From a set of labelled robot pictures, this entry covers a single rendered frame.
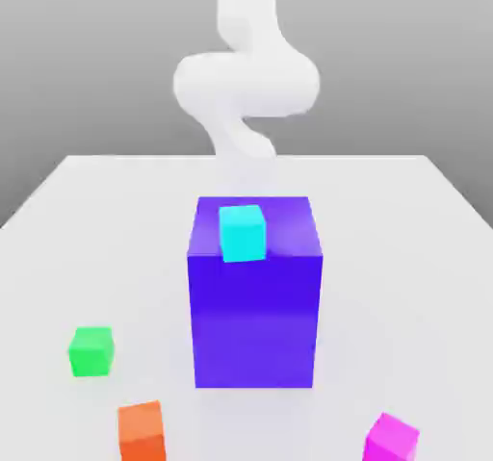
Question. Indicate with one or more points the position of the small magenta cube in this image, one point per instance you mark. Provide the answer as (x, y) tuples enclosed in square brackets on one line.
[(389, 440)]

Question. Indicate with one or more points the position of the small orange cube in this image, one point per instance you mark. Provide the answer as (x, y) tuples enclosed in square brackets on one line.
[(141, 434)]

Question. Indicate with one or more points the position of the small green cube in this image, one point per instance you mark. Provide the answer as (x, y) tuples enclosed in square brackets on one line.
[(91, 352)]

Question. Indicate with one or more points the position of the large purple box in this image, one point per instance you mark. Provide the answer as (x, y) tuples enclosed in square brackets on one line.
[(254, 314)]

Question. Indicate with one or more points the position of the small cyan cube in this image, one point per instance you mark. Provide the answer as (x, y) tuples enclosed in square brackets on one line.
[(242, 235)]

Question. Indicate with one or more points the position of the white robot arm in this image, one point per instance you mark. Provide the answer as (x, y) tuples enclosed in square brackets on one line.
[(246, 80)]

